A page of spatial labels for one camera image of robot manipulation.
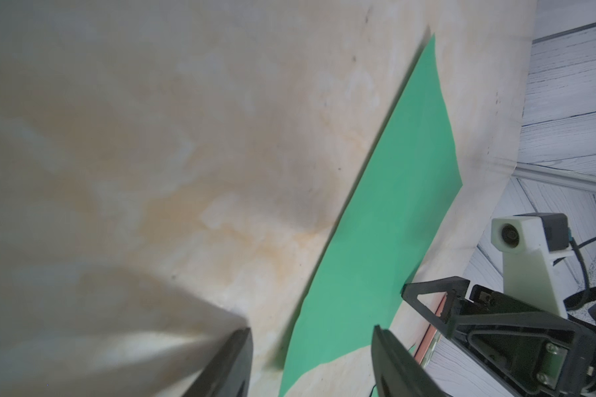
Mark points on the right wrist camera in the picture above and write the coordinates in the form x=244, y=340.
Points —
x=530, y=243

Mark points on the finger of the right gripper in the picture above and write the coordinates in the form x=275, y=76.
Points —
x=455, y=287

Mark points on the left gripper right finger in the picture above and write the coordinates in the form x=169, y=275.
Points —
x=395, y=370

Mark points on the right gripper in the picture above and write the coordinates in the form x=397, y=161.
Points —
x=529, y=351

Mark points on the green paper sheet top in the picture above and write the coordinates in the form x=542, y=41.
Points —
x=403, y=195

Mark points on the right aluminium frame post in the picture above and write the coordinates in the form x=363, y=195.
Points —
x=562, y=178

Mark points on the pink plastic tray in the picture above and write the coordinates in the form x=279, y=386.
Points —
x=425, y=349

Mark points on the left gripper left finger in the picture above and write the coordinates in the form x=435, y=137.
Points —
x=228, y=373

